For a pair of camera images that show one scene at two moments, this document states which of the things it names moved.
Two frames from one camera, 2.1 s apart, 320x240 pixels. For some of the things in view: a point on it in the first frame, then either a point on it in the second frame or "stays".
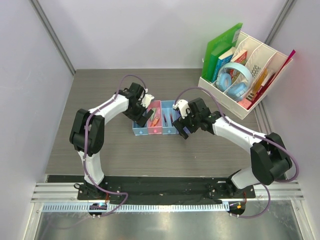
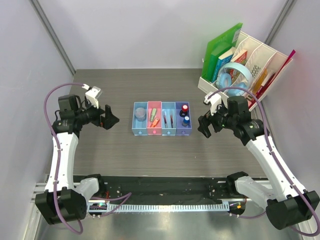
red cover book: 241,58 stays
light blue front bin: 138,130 stays
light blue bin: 166,107 stays
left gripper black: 140,119 -> 107,121
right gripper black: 180,123 -> 205,121
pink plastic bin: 155,126 stays
